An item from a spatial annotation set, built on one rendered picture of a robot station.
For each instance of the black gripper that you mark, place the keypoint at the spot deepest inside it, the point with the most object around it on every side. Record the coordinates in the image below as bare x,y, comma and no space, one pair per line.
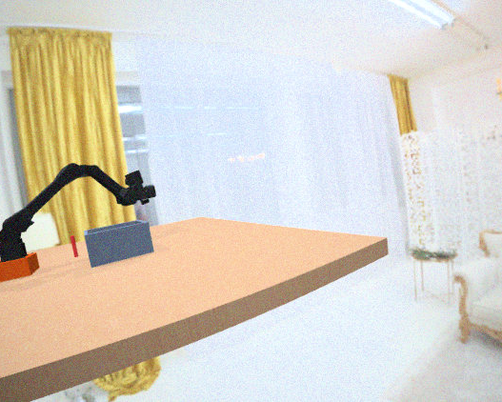
151,190

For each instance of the red peg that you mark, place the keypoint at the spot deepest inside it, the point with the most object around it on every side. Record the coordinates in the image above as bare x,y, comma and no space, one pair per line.
74,246

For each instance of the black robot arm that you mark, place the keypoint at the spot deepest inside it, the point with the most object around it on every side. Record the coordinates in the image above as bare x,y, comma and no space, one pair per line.
11,245

